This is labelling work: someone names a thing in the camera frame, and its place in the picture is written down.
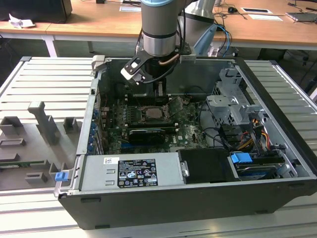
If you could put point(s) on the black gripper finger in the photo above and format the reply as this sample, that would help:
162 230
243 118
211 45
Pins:
156 93
163 93

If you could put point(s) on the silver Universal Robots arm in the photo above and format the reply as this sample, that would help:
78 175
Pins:
158 24

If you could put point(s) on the black RAM slot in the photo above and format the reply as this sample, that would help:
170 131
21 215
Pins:
143 97
173 128
148 124
143 101

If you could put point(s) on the CPU socket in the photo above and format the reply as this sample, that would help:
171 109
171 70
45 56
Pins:
143 117

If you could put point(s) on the blue expansion slot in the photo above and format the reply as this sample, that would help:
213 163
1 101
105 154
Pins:
124 146

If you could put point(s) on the black graphics card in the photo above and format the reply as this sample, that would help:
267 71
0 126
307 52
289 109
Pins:
148 137

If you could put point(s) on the green motherboard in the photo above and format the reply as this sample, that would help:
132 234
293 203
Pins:
188 131

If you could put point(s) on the silver metal drive cage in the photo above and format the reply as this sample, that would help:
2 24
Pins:
223 109

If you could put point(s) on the pale blue teach pendant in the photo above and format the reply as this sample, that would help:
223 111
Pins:
205 37

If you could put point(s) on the small white adapter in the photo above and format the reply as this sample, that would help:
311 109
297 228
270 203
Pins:
213 50

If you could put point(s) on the black plastic shroud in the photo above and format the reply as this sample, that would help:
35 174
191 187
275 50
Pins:
208 166

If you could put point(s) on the silver power supply with label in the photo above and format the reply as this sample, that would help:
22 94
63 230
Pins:
99 173

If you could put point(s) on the black computer mouse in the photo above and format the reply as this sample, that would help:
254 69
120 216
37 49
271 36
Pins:
232 10

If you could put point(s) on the blue disk carrier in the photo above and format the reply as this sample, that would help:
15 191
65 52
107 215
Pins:
240 158

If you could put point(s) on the dark grey open PC case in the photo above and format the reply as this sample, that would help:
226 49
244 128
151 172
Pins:
173 208

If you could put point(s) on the hard disk drive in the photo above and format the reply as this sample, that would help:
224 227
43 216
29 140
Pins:
257 171

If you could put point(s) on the white paper sheet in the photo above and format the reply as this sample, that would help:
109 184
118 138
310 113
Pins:
265 17

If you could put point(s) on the blue case latch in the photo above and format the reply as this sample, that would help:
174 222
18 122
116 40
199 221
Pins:
61 176

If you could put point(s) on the large black box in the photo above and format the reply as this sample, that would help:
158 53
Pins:
37 10

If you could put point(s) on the short wooden desk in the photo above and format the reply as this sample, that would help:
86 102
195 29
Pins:
24 30

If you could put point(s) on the grey parts rack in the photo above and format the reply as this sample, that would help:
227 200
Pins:
32 148

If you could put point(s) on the crumpled white paper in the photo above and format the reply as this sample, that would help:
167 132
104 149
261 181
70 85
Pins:
21 21

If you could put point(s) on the green RAM stick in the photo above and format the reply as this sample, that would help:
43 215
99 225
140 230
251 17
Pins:
24 163

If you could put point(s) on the grey laptop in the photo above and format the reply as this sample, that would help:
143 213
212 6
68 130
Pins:
302 17

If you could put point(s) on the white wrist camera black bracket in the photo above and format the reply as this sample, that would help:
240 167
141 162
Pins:
128 72

